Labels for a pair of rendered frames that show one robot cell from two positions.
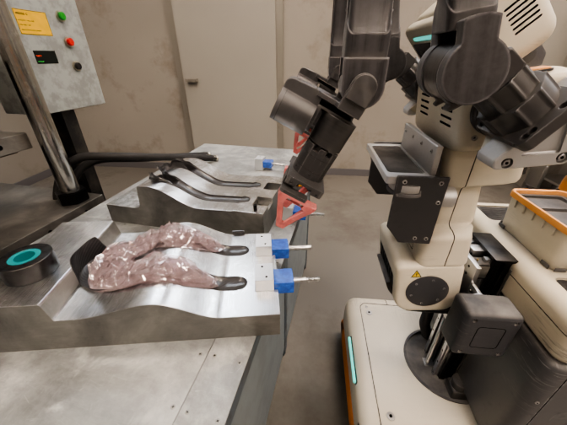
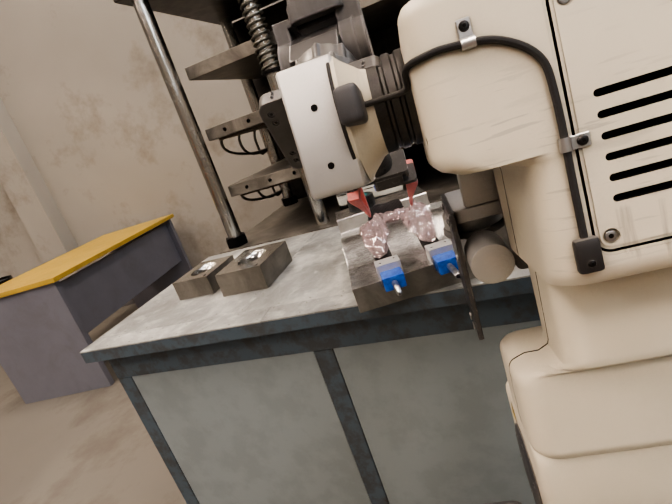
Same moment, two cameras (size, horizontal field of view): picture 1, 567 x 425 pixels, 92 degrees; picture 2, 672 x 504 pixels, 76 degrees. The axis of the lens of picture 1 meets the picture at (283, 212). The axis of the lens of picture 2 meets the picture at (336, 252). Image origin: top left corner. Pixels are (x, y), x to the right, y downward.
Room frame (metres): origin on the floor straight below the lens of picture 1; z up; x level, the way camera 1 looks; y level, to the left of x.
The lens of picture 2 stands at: (0.44, -0.79, 1.18)
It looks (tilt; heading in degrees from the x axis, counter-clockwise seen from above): 17 degrees down; 98
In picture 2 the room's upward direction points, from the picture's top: 19 degrees counter-clockwise
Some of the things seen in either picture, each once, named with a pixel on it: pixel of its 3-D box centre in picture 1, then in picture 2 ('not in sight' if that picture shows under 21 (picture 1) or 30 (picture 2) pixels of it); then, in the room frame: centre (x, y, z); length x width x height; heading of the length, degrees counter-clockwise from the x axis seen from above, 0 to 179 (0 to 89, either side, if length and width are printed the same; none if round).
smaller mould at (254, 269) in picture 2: not in sight; (255, 267); (0.03, 0.43, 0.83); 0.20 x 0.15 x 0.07; 77
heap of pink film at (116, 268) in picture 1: (156, 253); (392, 220); (0.45, 0.26, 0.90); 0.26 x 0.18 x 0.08; 94
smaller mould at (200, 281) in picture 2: not in sight; (207, 276); (-0.16, 0.50, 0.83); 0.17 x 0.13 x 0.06; 77
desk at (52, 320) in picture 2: not in sight; (107, 296); (-1.89, 2.37, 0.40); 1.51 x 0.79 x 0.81; 84
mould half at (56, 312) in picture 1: (158, 271); (394, 237); (0.45, 0.27, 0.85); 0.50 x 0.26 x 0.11; 94
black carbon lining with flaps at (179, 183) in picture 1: (202, 180); not in sight; (0.80, 0.26, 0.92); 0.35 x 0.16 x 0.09; 77
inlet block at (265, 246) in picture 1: (283, 248); (448, 264); (0.53, 0.00, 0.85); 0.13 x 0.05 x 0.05; 94
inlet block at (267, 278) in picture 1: (288, 280); (394, 280); (0.42, -0.01, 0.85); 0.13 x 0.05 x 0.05; 94
